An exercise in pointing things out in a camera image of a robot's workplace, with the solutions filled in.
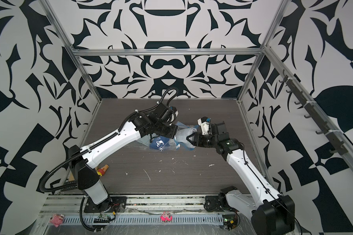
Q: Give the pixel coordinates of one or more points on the pink plush toy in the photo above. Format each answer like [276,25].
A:
[57,219]

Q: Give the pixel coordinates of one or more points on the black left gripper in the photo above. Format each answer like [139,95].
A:
[173,129]

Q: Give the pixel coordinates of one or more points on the red yellow toy figure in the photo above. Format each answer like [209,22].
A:
[102,171]

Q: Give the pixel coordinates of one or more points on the white slotted cable duct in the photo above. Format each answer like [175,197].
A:
[177,219]

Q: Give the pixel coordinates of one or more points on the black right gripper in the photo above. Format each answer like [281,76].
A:
[196,137]

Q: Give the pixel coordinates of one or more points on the clear vacuum bag blue zip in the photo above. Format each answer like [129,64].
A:
[144,142]

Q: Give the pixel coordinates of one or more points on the blue towel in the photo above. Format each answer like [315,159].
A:
[159,143]

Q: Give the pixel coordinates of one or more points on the pink toy on rail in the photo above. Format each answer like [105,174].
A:
[166,217]

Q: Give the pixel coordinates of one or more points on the green circuit board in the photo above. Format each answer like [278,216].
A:
[231,223]

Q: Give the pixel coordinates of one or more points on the grey wall hook rack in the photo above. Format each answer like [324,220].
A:
[315,112]

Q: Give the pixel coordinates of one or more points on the grey towel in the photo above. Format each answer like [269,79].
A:
[183,137]

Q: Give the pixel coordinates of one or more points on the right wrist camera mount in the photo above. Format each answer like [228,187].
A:
[205,123]

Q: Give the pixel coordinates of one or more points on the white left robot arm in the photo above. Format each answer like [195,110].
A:
[89,157]

